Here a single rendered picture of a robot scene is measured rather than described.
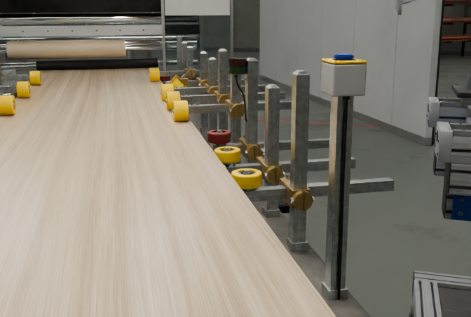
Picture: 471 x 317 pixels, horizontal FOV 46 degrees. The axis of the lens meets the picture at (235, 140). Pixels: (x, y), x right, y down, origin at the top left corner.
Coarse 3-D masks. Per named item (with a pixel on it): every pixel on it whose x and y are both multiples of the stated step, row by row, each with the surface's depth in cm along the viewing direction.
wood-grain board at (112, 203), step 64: (0, 128) 204; (64, 128) 203; (128, 128) 203; (192, 128) 202; (0, 192) 133; (64, 192) 132; (128, 192) 132; (192, 192) 132; (0, 256) 98; (64, 256) 98; (128, 256) 98; (192, 256) 98; (256, 256) 98
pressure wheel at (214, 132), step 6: (210, 132) 193; (216, 132) 195; (222, 132) 195; (228, 132) 193; (210, 138) 192; (216, 138) 191; (222, 138) 191; (228, 138) 192; (216, 144) 194; (222, 144) 194
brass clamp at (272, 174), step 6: (258, 162) 175; (264, 162) 171; (264, 168) 168; (270, 168) 166; (276, 168) 165; (264, 174) 166; (270, 174) 165; (276, 174) 166; (282, 174) 166; (264, 180) 169; (270, 180) 166; (276, 180) 166
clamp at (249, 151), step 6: (240, 138) 200; (246, 144) 191; (252, 144) 191; (258, 144) 191; (246, 150) 190; (252, 150) 189; (258, 150) 190; (246, 156) 191; (252, 156) 190; (258, 156) 190
